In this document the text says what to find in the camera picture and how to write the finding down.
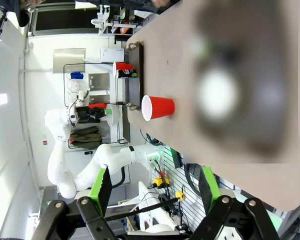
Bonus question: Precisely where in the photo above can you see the large grey metal panel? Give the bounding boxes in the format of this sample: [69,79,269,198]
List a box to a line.
[52,47,87,74]

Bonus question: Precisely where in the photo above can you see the white box appliance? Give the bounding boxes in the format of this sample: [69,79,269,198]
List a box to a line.
[100,47,126,63]

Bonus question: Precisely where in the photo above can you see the thin black rod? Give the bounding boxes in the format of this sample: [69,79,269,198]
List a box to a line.
[104,197,180,221]

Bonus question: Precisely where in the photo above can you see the brown plastic tray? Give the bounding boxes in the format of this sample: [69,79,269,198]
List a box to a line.
[124,40,145,113]
[189,0,295,156]

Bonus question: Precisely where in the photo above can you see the black green finger of the left gripper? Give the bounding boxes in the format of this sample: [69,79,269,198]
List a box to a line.
[97,108,114,117]

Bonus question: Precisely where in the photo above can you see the person in dark patchwork shirt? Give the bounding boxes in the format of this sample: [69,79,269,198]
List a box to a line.
[17,0,183,27]

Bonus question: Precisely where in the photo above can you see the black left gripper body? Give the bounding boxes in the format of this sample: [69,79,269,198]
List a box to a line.
[76,105,101,124]

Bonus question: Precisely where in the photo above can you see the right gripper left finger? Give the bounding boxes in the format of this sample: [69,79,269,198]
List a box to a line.
[31,167,116,240]

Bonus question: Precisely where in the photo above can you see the black Pepsi can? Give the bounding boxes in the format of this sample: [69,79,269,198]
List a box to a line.
[117,69,138,79]

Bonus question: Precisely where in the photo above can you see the small grey metal panel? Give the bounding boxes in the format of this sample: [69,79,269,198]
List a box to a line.
[88,72,111,91]

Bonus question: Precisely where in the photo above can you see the red plastic cup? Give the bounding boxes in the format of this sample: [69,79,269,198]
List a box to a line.
[141,94,176,122]
[112,61,134,77]

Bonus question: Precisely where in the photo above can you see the narrow grey metal panel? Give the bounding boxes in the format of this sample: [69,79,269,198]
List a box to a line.
[88,94,111,105]

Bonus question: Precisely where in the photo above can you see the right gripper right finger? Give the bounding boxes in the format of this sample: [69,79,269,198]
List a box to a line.
[189,166,281,240]

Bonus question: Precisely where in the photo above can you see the black drink can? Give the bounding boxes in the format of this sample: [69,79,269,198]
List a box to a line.
[191,34,243,65]

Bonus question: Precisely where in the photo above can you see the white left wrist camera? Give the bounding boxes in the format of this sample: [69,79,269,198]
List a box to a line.
[76,90,86,106]

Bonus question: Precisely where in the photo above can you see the white slatted wall panel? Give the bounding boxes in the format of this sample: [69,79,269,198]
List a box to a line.
[149,143,241,226]

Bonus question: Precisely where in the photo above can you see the white bowl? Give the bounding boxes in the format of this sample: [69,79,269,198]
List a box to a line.
[196,69,241,122]
[105,103,122,128]

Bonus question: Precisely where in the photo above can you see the olive green jacket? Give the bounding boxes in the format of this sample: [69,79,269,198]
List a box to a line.
[69,126,103,150]

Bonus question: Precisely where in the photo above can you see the black metal frame rack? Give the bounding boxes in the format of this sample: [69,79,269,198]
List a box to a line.
[63,62,131,145]

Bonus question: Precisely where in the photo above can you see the person's left hand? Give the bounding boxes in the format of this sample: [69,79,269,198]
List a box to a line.
[152,0,172,8]

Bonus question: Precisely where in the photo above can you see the thick black hose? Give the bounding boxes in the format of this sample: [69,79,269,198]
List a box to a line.
[111,165,126,189]

